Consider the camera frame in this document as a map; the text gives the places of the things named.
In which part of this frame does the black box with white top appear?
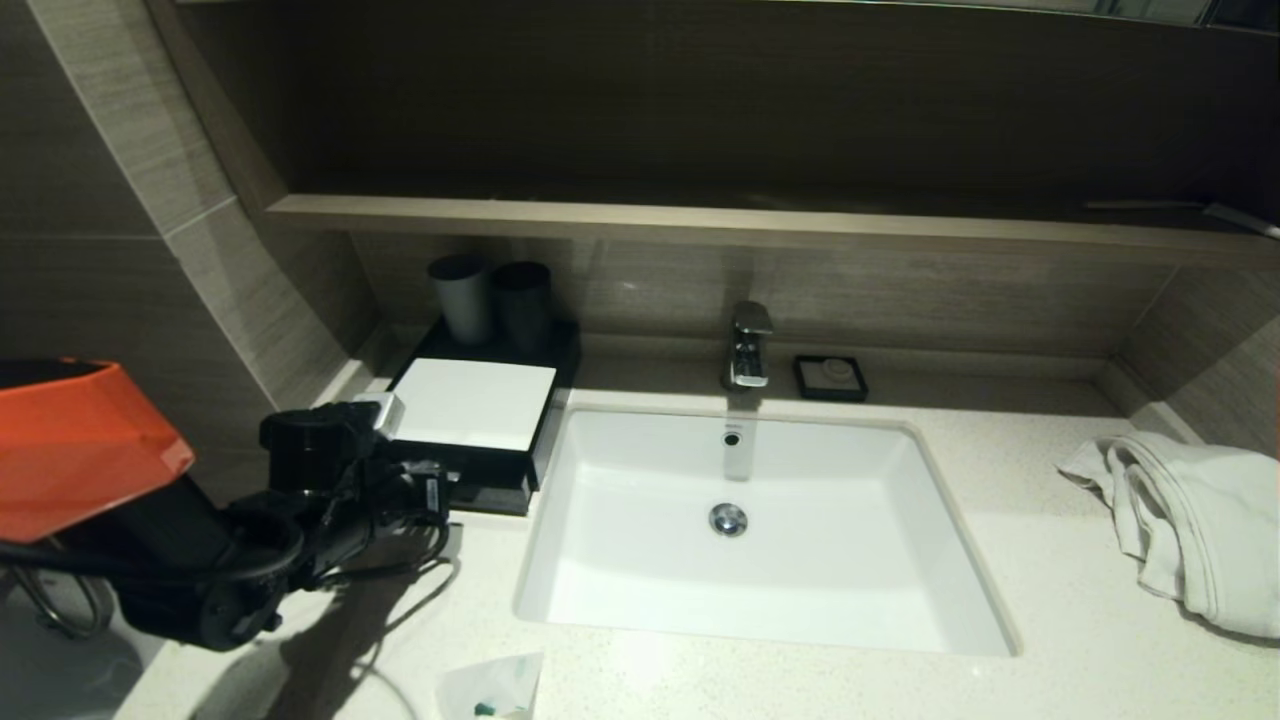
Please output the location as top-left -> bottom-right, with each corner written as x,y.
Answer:
385,313 -> 583,491

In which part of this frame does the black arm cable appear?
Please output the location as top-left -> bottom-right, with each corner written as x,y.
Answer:
0,480 -> 456,593

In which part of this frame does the wooden wall shelf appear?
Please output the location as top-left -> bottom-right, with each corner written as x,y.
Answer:
268,195 -> 1280,263

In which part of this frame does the black soap dish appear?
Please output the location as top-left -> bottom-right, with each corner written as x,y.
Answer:
793,355 -> 869,404

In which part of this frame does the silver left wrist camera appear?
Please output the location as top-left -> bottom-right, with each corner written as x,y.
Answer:
352,392 -> 406,441

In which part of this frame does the white sink basin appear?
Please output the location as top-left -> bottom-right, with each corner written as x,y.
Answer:
513,403 -> 1021,658

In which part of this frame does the black cup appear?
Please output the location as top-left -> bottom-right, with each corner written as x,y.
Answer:
491,263 -> 556,356

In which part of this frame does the white towel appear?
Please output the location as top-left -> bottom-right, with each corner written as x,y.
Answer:
1055,432 -> 1280,639

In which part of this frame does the chrome shower hose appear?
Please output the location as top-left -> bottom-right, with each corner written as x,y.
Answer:
15,565 -> 113,641

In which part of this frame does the clear packet with green toothbrush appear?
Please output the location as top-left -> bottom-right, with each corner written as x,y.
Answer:
437,650 -> 546,720

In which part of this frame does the chrome faucet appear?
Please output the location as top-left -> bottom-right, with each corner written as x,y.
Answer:
722,303 -> 775,392

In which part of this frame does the grey plastic cup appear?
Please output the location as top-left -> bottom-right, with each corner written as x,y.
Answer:
428,253 -> 493,346

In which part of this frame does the white bathtub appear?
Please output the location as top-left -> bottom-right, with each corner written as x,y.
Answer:
0,575 -> 166,720

